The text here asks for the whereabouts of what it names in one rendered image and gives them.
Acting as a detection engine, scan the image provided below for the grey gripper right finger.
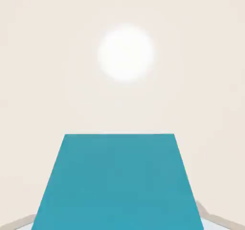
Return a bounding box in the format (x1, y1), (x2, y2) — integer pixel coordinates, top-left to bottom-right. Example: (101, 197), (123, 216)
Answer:
(195, 200), (245, 230)

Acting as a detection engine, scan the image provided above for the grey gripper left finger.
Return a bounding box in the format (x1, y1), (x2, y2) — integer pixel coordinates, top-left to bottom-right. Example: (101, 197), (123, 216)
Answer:
(0, 213), (37, 230)

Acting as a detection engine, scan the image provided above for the small teal cube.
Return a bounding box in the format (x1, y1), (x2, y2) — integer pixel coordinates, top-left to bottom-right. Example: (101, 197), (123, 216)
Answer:
(30, 133), (205, 230)

